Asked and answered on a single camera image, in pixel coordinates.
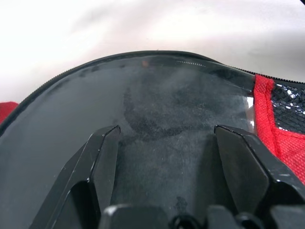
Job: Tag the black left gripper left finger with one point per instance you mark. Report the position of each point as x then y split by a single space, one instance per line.
95 167

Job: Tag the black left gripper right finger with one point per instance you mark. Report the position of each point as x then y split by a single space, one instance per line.
252 167

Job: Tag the black red paddle case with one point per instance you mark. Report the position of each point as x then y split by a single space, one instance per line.
264 114

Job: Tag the black rubber table tennis paddle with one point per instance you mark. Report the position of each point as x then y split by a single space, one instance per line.
162 114

